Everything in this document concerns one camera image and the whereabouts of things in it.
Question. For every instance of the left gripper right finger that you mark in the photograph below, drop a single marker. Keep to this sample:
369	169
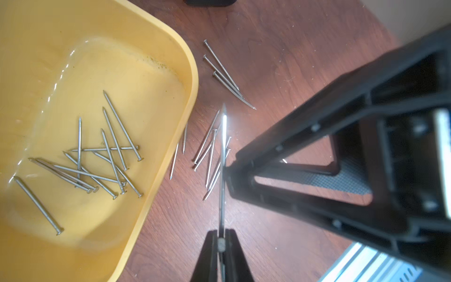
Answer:
235	266

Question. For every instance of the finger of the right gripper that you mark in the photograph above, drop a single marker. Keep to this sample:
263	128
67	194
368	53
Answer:
317	208

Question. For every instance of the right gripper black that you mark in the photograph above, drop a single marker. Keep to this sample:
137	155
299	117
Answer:
389	123

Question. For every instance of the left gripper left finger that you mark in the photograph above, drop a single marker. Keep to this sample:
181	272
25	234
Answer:
206	266

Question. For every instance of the yellow plastic storage box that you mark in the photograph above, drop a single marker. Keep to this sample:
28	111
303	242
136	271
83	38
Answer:
57	57

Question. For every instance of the steel nail bundle nail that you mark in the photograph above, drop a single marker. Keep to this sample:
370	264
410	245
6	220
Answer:
204	140

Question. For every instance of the steel nail upper pair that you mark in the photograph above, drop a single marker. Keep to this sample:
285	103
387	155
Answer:
220	64

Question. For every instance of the black plastic tool case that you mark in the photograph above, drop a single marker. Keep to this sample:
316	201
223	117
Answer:
209	3

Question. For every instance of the aluminium front rail frame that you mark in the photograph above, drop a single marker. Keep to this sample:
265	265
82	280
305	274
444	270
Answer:
361	263

